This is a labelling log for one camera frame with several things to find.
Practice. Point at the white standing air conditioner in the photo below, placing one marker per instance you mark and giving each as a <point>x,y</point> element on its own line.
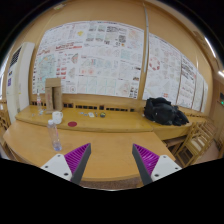
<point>17,94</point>

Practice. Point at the black backpack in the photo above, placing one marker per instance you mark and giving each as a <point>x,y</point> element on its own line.
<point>161,111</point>

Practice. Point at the white ceramic mug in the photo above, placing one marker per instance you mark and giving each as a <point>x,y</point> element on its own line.
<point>57,117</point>

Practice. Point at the white card on table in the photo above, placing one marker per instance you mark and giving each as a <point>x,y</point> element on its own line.
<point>91,115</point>

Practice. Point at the small dark round object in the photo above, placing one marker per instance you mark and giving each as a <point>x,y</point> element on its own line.
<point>102,115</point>

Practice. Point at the small bottle with red label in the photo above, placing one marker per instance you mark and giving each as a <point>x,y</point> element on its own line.
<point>39,102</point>

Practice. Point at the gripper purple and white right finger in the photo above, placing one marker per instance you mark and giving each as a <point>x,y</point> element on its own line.
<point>151,166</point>

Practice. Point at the red round coaster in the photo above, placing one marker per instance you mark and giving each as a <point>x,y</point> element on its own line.
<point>72,124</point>

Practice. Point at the large left wall poster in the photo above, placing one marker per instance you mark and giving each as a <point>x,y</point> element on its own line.
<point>91,57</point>

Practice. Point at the clear plastic water bottle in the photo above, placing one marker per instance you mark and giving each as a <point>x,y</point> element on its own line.
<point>53,133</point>

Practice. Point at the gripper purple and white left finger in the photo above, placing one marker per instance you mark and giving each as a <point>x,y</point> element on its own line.
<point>70,166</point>

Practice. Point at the brown cardboard box stand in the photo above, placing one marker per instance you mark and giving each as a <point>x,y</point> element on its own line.
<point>53,94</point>

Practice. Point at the right wall poster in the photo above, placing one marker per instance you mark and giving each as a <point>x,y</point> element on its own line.
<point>173,76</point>

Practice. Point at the wooden chair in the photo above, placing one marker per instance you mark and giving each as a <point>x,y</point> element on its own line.
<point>188,149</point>

